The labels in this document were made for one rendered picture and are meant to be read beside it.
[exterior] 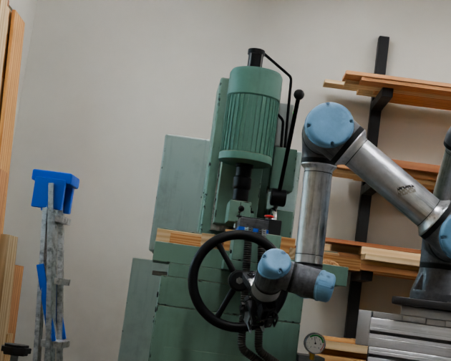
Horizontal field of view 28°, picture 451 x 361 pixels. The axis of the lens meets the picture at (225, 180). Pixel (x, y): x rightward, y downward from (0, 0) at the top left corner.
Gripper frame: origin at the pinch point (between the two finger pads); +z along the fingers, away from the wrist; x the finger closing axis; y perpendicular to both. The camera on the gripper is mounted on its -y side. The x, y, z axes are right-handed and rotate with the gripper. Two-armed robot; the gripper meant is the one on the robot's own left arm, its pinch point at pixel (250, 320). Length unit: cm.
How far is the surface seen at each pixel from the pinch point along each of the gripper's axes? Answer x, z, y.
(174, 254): -14.7, 12.8, -31.3
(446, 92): 170, 116, -177
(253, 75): 18, -11, -81
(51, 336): -50, 98, -52
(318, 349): 23.1, 18.0, 3.1
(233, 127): 10, 0, -69
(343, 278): 35.6, 12.3, -16.3
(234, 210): 7.6, 14.0, -45.9
